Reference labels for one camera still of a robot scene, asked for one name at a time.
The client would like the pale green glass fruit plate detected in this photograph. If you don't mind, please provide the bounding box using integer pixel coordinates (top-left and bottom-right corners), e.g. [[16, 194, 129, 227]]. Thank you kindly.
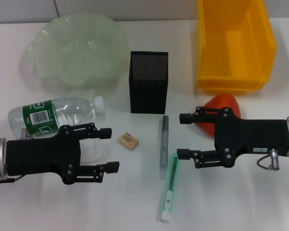
[[28, 13, 128, 89]]

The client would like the white paper ball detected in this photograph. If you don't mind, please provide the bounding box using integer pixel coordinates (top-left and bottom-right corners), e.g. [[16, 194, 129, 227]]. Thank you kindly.
[[79, 140, 111, 165]]

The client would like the yellow plastic bin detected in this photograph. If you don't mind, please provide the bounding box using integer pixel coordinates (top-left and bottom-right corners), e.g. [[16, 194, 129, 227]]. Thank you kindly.
[[195, 0, 278, 95]]

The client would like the left arm cable with connector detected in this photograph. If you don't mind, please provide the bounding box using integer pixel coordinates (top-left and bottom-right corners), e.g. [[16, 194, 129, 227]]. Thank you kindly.
[[0, 128, 34, 185]]

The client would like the arm cable with connector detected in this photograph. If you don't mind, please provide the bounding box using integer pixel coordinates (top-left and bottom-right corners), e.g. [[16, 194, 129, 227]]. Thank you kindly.
[[0, 128, 34, 185], [256, 148, 280, 171]]

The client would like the clear water bottle green label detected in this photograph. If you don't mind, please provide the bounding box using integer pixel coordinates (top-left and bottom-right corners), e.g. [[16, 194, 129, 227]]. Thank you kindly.
[[8, 96, 105, 140]]

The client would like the black mesh pen holder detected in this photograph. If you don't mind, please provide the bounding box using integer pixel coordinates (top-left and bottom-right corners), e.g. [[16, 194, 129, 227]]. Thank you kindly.
[[129, 51, 169, 114]]

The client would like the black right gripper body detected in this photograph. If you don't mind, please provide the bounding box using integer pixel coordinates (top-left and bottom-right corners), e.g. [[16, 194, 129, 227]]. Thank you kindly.
[[213, 107, 289, 168]]

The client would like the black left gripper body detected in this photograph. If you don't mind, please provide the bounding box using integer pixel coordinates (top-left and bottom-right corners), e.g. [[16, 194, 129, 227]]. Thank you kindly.
[[5, 125, 82, 186]]

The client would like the tan eraser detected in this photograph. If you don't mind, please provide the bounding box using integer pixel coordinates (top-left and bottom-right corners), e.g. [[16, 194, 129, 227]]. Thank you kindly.
[[118, 131, 140, 149]]

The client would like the green utility knife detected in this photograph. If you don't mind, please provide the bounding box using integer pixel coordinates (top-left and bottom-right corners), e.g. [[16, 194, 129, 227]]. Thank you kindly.
[[158, 152, 181, 222]]

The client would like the grey pen in clear sleeve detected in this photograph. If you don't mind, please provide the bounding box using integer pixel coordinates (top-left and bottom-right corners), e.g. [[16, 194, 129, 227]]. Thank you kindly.
[[158, 115, 171, 179]]

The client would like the right arm cable with connector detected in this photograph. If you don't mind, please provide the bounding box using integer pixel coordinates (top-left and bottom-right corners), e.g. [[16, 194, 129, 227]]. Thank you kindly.
[[256, 148, 280, 171]]

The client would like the orange fruit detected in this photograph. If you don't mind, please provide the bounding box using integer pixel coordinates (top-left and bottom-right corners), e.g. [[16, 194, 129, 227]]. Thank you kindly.
[[195, 93, 242, 138]]

